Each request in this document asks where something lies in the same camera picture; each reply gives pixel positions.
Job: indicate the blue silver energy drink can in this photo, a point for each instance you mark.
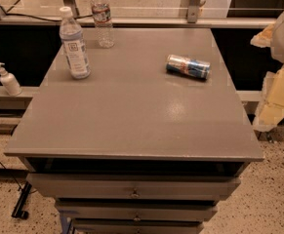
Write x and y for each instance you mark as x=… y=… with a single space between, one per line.
x=188 y=66

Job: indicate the clear red label water bottle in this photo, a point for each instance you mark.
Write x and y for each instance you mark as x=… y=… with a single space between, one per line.
x=103 y=22

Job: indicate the white pump lotion bottle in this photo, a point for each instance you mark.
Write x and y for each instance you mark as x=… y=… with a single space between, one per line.
x=9 y=81

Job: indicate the yellow foam padded gripper finger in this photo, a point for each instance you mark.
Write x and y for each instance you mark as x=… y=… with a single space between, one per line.
x=270 y=110

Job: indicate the grey drawer cabinet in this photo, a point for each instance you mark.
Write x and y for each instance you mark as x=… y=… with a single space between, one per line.
x=135 y=148

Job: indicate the white label water bottle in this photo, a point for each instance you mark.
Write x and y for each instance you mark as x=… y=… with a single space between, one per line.
x=74 y=46

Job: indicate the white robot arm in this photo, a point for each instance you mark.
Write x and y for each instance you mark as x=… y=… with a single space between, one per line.
x=270 y=110

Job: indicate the black metal foot bracket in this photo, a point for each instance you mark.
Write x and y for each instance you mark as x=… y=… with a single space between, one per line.
x=18 y=211

